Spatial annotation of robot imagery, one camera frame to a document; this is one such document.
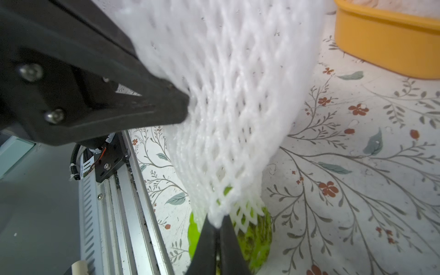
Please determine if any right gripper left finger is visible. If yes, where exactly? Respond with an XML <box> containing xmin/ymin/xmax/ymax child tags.
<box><xmin>186</xmin><ymin>217</ymin><xmax>220</xmax><ymax>275</ymax></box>

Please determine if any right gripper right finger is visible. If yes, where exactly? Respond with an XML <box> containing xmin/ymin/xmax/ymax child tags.
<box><xmin>219</xmin><ymin>215</ymin><xmax>251</xmax><ymax>275</ymax></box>

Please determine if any floral table mat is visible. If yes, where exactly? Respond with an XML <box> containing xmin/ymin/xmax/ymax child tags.
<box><xmin>128</xmin><ymin>13</ymin><xmax>440</xmax><ymax>275</ymax></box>

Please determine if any yellow plastic tray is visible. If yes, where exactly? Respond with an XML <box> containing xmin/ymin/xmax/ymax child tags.
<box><xmin>334</xmin><ymin>1</ymin><xmax>440</xmax><ymax>80</ymax></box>

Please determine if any green custard apple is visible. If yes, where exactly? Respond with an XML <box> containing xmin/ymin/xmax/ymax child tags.
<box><xmin>188</xmin><ymin>206</ymin><xmax>272</xmax><ymax>275</ymax></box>

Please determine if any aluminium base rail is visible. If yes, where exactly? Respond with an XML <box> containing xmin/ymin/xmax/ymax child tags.
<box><xmin>66</xmin><ymin>131</ymin><xmax>174</xmax><ymax>275</ymax></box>

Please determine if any white foam net sleeve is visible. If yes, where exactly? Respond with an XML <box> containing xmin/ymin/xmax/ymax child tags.
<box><xmin>97</xmin><ymin>1</ymin><xmax>325</xmax><ymax>231</ymax></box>

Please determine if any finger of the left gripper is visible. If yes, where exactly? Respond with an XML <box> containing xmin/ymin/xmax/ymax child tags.
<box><xmin>1</xmin><ymin>1</ymin><xmax>189</xmax><ymax>146</ymax></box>

